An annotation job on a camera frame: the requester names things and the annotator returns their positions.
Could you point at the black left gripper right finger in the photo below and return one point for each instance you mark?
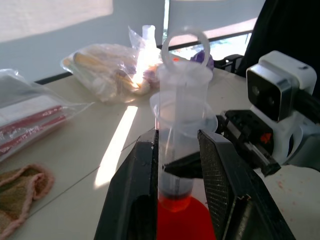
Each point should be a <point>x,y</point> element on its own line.
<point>225,175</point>

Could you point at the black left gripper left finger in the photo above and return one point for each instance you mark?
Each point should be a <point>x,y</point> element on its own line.
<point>130,180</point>

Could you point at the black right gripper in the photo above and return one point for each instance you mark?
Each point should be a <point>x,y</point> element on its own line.
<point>247,130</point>

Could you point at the cup of red liquid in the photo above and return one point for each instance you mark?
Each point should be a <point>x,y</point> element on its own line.
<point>185,225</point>

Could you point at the clear bag of snacks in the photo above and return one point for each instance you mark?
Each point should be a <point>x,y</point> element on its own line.
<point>107,75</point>

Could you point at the purple crumpled object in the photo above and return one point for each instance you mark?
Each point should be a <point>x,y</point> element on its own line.
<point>201,58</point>

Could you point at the pink and green knitted cloth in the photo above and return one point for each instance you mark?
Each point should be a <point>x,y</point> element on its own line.
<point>20,190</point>

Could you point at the clear bag with red-striped papers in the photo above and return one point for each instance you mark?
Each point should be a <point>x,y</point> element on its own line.
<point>30,117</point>

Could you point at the clear plastic flask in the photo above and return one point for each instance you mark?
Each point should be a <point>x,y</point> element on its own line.
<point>149,37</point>

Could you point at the black fabric chair back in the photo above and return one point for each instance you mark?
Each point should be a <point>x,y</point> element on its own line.
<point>285,27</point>

